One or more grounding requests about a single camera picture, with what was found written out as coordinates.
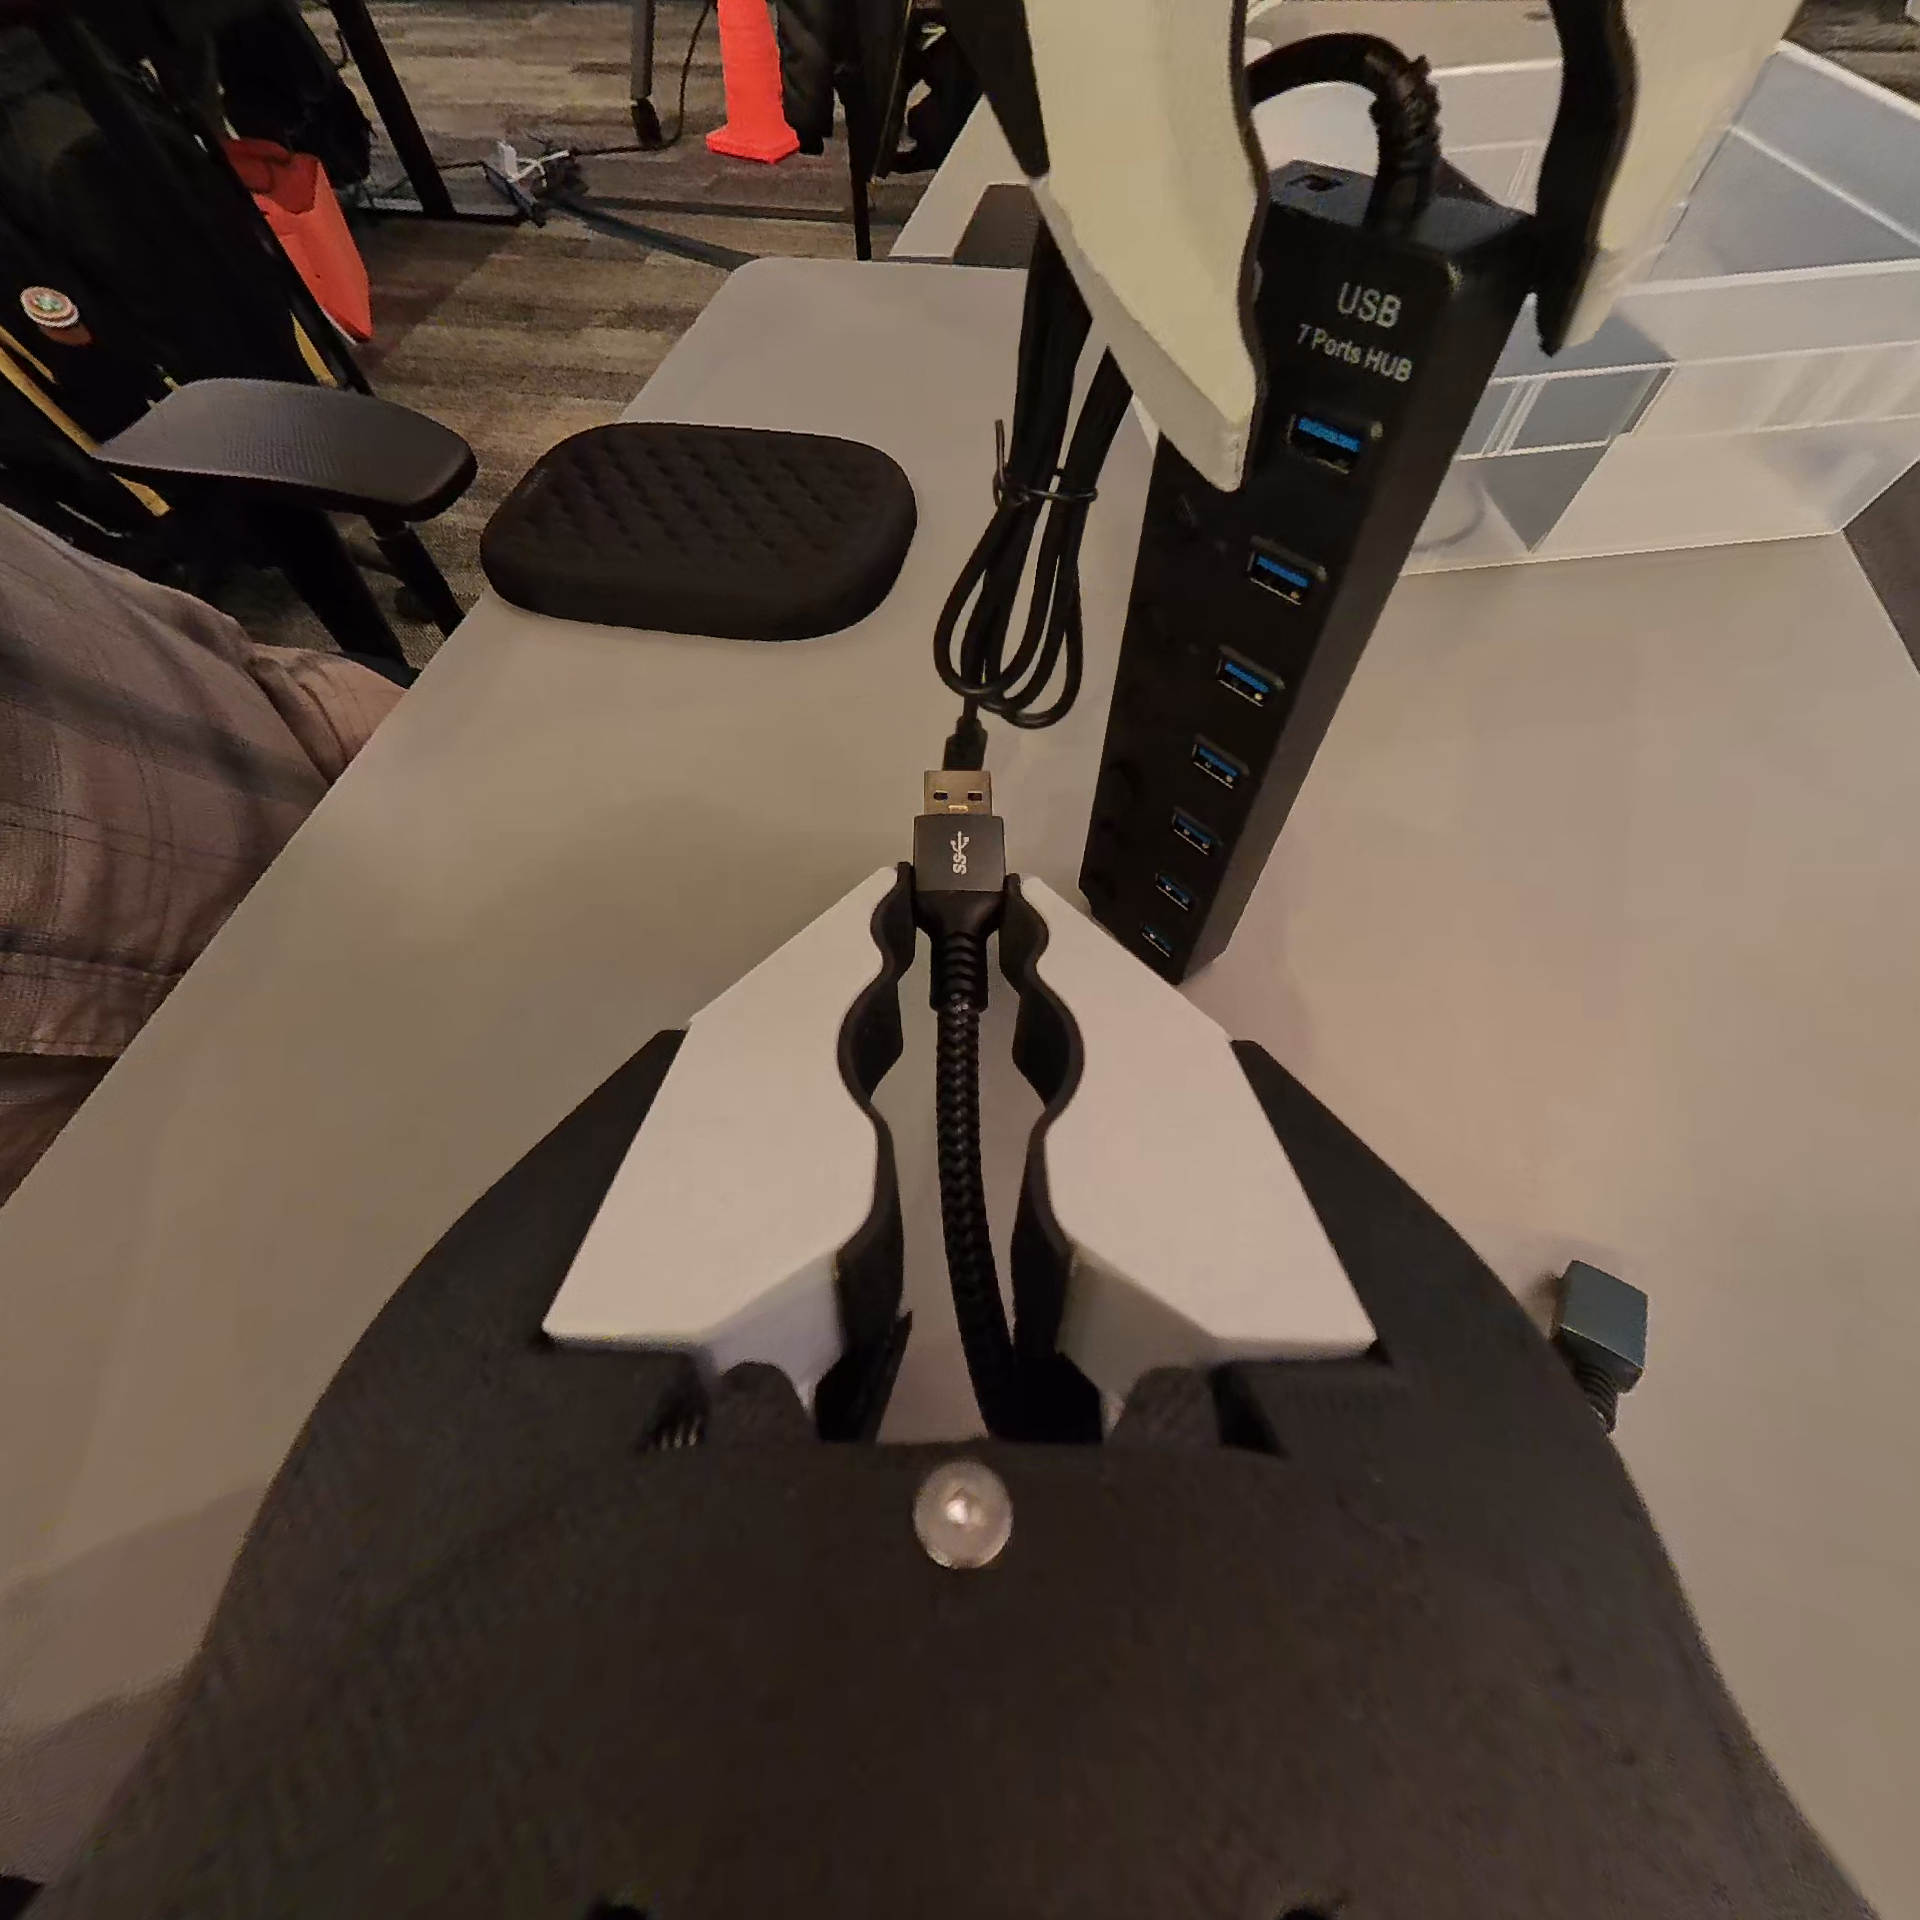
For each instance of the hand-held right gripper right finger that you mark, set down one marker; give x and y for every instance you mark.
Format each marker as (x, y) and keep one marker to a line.
(1202, 1185)

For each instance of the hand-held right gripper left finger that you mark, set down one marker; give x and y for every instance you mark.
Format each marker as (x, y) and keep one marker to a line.
(704, 1185)

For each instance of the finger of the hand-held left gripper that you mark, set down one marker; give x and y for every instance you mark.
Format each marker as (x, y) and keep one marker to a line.
(1682, 106)
(1155, 195)

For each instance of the clear acrylic box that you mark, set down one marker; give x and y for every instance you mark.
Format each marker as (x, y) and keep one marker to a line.
(1724, 451)

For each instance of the black seven-port usb hub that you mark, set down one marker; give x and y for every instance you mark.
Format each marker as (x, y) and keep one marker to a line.
(1155, 720)

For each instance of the orange traffic cone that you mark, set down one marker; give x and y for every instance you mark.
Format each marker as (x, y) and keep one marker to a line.
(750, 89)

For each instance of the person's torso plaid shirt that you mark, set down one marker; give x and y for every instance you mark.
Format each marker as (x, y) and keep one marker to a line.
(135, 779)

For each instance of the orange red cloth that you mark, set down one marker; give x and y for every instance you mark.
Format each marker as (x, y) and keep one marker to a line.
(323, 253)

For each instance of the black office chair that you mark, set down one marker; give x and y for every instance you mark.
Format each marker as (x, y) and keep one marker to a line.
(300, 451)

